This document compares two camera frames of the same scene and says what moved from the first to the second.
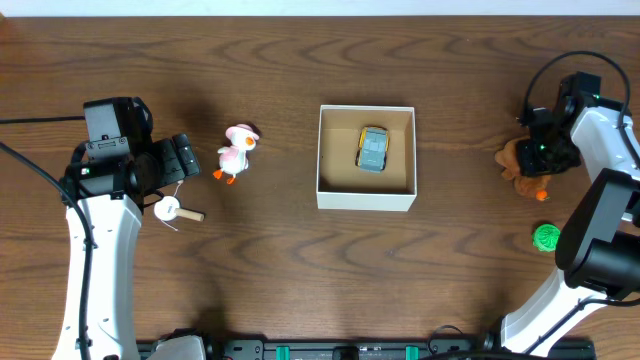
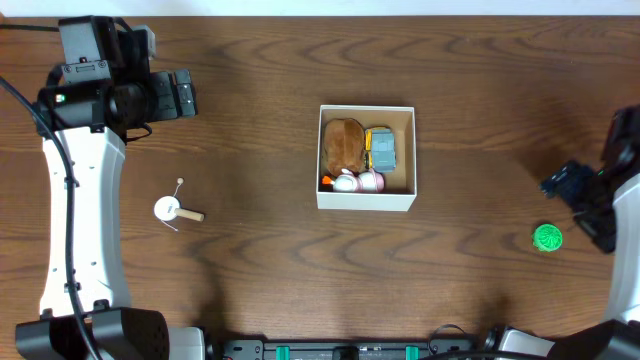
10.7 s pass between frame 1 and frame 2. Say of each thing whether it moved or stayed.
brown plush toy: moved
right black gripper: moved
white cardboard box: stayed
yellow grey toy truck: moved
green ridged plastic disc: stayed
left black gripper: moved
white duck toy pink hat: moved
